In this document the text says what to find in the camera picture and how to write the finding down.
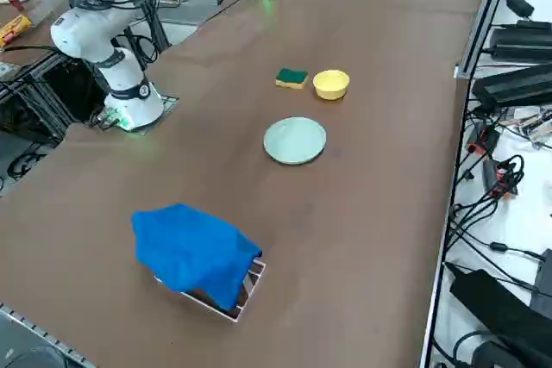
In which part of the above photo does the green and yellow sponge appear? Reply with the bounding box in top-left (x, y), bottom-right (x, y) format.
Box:
top-left (274, 67), bottom-right (309, 92)

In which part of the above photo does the pale green round plate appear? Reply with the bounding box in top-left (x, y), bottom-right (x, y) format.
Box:
top-left (263, 116), bottom-right (328, 166)

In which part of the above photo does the small yellow dish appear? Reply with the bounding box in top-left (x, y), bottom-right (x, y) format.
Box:
top-left (312, 69), bottom-right (351, 102)

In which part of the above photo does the blue cloth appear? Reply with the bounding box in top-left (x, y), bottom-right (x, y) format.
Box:
top-left (131, 203), bottom-right (263, 312)

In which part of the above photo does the clear acrylic rack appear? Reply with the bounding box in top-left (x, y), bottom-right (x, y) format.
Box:
top-left (154, 258), bottom-right (267, 324)

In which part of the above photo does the black and orange device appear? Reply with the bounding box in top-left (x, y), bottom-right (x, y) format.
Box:
top-left (467, 126), bottom-right (501, 156)

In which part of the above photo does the black and red connector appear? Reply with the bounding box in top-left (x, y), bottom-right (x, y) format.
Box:
top-left (482, 159), bottom-right (525, 202)

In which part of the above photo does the black power supply brick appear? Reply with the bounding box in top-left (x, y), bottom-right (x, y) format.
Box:
top-left (486, 21), bottom-right (552, 63)
top-left (470, 64), bottom-right (552, 110)

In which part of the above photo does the large black power brick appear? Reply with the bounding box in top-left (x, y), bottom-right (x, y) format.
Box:
top-left (443, 262), bottom-right (552, 368)

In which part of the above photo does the small black power adapter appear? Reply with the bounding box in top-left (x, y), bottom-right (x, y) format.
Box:
top-left (503, 0), bottom-right (536, 19)

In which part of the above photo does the yellow packet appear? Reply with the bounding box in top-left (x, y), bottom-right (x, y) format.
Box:
top-left (0, 14), bottom-right (35, 48)

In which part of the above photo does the aluminium frame post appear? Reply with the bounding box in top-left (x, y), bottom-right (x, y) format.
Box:
top-left (455, 0), bottom-right (518, 80)

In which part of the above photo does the notched aluminium frame rail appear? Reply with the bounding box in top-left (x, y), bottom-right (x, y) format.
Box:
top-left (0, 301), bottom-right (97, 368)

